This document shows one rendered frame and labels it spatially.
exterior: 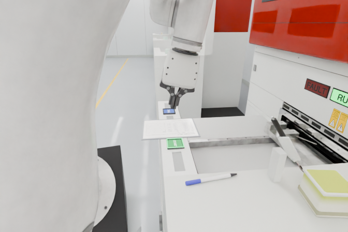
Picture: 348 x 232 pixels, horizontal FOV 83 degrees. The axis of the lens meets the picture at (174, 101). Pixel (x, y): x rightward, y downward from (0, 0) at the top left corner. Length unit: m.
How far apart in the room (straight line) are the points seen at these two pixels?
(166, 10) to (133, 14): 8.03
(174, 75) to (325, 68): 0.60
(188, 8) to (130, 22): 8.05
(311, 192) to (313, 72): 0.56
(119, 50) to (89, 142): 8.53
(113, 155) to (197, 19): 0.43
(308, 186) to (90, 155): 0.47
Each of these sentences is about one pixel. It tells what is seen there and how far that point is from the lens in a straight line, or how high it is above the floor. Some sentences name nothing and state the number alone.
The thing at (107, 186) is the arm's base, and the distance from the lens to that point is 0.58.
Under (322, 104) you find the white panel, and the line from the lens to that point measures 0.94.
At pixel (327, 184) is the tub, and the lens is 0.54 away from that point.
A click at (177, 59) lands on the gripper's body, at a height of 1.25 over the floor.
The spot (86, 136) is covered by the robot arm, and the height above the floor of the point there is 1.25.
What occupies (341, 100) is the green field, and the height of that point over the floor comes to 1.09.
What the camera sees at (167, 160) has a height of 0.96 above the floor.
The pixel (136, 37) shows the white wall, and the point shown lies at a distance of 8.56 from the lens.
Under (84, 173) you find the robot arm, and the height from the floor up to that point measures 1.23.
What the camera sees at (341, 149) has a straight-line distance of 0.90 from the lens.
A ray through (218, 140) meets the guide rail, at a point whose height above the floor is 0.85.
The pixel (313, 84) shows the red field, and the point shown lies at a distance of 0.97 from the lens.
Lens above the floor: 1.34
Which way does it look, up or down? 22 degrees down
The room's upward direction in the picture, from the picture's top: straight up
